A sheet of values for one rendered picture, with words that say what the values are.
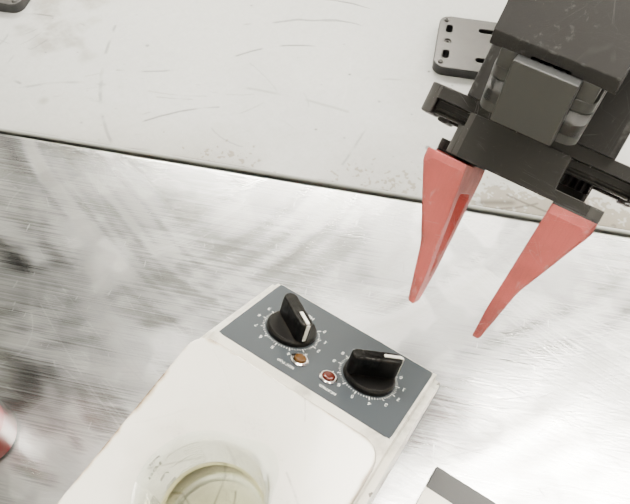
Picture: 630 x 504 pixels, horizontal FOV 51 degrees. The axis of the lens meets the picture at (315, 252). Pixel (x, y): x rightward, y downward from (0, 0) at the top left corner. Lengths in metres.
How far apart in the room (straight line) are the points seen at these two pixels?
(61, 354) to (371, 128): 0.30
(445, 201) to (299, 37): 0.38
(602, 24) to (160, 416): 0.27
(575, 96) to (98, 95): 0.47
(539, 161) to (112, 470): 0.25
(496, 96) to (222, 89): 0.40
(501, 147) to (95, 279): 0.32
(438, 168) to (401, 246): 0.21
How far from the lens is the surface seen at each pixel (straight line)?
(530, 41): 0.23
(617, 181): 0.30
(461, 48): 0.64
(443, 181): 0.30
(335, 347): 0.41
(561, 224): 0.30
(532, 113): 0.23
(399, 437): 0.38
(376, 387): 0.39
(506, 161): 0.30
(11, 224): 0.56
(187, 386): 0.36
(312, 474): 0.34
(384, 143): 0.57
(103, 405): 0.47
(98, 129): 0.60
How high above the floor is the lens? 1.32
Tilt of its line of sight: 58 degrees down
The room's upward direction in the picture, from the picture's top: straight up
